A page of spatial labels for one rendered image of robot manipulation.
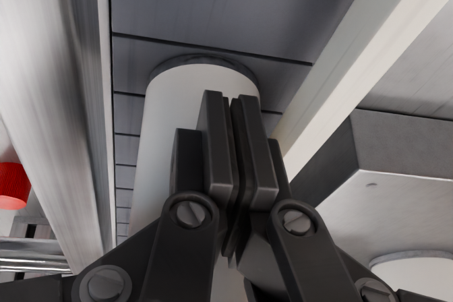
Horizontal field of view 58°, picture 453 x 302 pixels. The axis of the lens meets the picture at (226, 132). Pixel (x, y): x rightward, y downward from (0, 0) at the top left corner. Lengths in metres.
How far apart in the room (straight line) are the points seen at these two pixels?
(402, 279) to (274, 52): 0.35
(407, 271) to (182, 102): 0.36
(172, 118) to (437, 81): 0.19
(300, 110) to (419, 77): 0.14
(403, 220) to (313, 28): 0.25
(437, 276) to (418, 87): 0.24
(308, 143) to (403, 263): 0.33
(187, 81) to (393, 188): 0.19
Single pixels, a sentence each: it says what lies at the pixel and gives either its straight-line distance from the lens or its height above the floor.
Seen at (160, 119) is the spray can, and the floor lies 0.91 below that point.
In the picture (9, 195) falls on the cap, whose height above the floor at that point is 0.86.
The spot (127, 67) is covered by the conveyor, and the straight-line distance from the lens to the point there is 0.18.
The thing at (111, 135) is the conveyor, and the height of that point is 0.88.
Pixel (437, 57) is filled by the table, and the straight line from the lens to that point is 0.28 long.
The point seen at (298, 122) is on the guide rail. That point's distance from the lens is 0.16.
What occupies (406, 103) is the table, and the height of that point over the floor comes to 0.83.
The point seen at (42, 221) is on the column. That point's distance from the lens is 0.54.
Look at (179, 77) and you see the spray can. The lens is 0.16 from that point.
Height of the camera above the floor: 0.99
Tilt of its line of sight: 31 degrees down
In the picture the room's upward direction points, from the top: 180 degrees counter-clockwise
